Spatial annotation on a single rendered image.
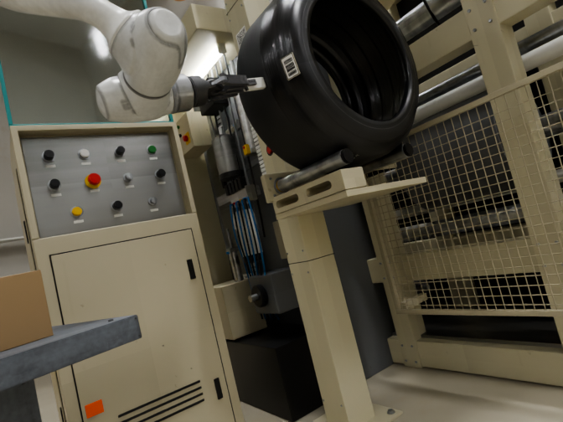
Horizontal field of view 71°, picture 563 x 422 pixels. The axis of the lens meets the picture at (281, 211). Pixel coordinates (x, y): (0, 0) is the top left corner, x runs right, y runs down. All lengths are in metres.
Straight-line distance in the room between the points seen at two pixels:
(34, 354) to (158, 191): 1.03
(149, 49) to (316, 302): 1.01
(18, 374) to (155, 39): 0.56
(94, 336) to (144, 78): 0.48
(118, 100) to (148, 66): 0.13
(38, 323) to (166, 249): 0.80
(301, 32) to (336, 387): 1.17
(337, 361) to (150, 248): 0.78
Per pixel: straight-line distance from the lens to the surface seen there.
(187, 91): 1.00
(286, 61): 1.11
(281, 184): 1.35
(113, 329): 0.71
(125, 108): 0.93
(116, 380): 1.47
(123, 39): 0.84
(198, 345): 1.54
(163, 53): 0.81
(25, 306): 0.77
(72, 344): 0.68
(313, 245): 1.46
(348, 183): 1.11
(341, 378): 1.53
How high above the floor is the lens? 0.71
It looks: 4 degrees up
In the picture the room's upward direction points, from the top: 14 degrees counter-clockwise
